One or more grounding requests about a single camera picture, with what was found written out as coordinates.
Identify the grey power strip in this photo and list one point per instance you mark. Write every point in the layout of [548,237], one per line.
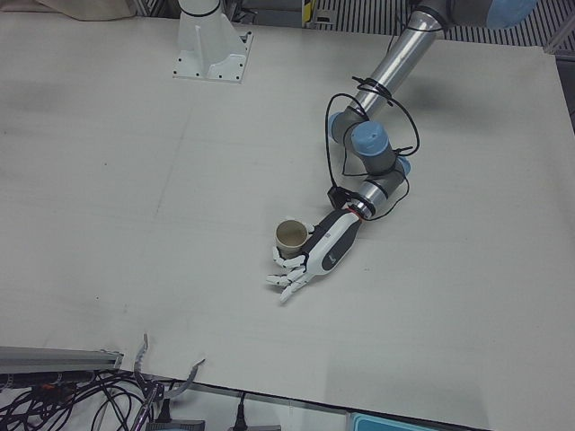
[177,425]

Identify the grey curved plastic strip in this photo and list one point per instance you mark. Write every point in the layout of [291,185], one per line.
[143,352]

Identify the light blue plastic bin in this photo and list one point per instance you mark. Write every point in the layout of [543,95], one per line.
[404,424]

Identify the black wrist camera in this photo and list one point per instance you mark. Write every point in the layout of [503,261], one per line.
[338,196]

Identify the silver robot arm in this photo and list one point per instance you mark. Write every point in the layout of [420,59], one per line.
[400,58]

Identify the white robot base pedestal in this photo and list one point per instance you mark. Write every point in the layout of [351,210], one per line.
[206,49]

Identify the aluminium profile post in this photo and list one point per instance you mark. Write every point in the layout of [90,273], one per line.
[54,359]

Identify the white table cover sheet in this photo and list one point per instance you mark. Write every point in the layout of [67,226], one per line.
[135,224]

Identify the beige cloth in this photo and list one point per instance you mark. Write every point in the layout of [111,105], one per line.
[85,6]

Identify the beige paper cup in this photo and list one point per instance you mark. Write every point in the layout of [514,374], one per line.
[292,233]

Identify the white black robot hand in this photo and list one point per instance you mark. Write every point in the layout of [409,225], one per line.
[334,244]

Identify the black white striped mat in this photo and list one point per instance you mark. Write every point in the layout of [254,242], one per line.
[494,36]

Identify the white curved plastic strip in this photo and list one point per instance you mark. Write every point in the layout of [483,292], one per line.
[194,370]

